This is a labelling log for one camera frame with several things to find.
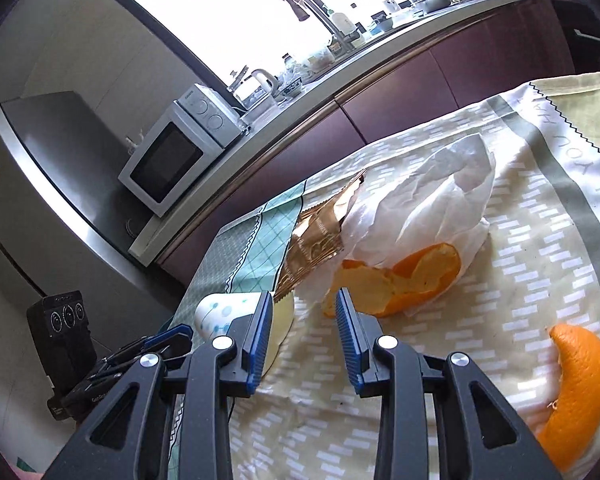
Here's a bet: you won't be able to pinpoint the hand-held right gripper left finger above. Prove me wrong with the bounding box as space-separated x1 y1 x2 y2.
42 290 274 480

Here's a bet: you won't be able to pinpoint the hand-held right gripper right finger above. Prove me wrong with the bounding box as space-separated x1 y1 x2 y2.
335 287 563 480

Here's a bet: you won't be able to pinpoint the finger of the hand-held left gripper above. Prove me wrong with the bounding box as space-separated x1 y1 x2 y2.
105 324 193 361
87 352 147 387

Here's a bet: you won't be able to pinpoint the dotted white paper cup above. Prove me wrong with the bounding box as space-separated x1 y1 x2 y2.
195 294 296 378

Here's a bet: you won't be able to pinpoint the orange peel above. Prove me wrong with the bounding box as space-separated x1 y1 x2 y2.
322 242 462 318
535 323 600 471

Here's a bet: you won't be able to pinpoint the copper foil wrapper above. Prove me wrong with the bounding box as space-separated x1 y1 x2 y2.
275 170 368 306

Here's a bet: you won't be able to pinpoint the white paper napkin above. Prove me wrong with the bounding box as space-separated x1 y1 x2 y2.
300 134 497 311

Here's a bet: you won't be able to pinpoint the patterned tablecloth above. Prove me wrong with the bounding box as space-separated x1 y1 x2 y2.
167 67 600 480

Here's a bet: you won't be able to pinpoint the grey refrigerator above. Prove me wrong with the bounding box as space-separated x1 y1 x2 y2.
0 91 188 311

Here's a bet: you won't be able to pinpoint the white microwave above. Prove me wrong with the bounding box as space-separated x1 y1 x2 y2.
118 83 246 218

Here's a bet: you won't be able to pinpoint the kitchen counter cabinets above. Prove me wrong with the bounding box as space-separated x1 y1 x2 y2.
127 0 581 281

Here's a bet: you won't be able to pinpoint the glass kettle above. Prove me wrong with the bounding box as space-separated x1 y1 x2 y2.
230 67 276 108

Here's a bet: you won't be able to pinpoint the crumpled clear bags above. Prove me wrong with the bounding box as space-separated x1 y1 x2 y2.
282 57 306 81

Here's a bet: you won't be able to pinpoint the clear plastic container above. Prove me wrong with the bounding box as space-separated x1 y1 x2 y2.
305 47 333 73

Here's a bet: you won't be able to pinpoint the dark framed window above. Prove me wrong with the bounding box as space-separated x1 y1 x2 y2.
105 0 431 96

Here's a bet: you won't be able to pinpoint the white soap bottle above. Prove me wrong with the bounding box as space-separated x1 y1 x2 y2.
330 10 353 37

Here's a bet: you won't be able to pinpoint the metal faucet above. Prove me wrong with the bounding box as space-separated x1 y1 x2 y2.
278 0 356 53

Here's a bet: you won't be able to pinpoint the small pink cloth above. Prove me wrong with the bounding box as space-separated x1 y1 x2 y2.
278 0 311 22

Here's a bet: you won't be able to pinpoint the black built-in oven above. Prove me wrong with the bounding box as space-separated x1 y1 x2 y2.
550 0 600 76

